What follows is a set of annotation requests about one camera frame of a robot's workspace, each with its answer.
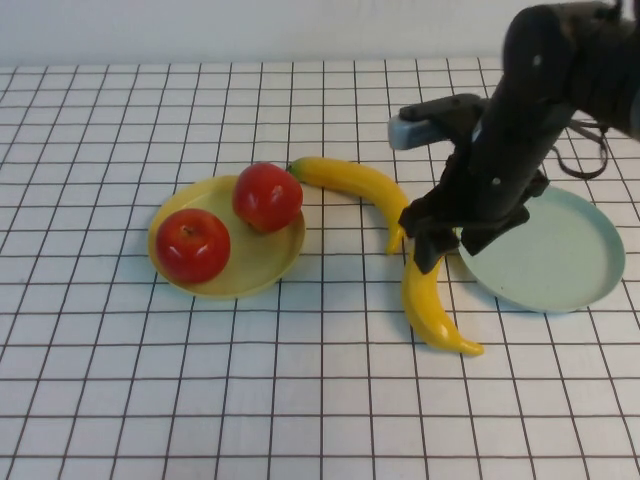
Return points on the yellow plastic banana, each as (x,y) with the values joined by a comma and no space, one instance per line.
(425,310)

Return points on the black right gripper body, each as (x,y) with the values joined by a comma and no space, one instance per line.
(500,175)

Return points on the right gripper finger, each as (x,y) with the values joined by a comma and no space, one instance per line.
(487,232)
(430,245)

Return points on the red plastic apple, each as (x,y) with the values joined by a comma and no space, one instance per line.
(265,200)
(192,250)

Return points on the white grid tablecloth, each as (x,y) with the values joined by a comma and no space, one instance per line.
(300,425)

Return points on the light blue plastic plate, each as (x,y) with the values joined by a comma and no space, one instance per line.
(550,265)

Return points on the yellow banana with green tip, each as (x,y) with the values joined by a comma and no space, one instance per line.
(350,177)

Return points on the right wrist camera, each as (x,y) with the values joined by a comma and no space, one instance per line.
(420,130)

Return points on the yellow plastic plate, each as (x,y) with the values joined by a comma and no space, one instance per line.
(260,265)

